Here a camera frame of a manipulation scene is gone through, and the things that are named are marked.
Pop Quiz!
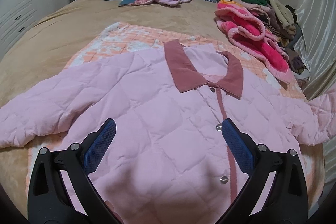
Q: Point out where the tan bed cover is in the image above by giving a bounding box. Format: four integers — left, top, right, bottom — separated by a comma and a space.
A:
1, 0, 324, 199

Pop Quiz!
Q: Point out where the pink fleece garment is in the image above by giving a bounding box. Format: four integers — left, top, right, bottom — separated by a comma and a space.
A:
215, 0, 294, 84

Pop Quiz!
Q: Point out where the cream satin curtain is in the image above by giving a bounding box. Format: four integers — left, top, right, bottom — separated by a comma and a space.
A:
294, 0, 336, 185

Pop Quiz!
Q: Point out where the orange plaid cloud blanket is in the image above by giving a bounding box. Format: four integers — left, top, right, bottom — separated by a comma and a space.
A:
24, 21, 320, 217

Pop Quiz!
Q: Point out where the pile of folded clothes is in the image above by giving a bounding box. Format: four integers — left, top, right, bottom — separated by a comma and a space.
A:
232, 0, 297, 66

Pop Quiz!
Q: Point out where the pink quilted jacket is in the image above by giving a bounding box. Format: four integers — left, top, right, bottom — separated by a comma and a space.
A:
1, 41, 335, 223

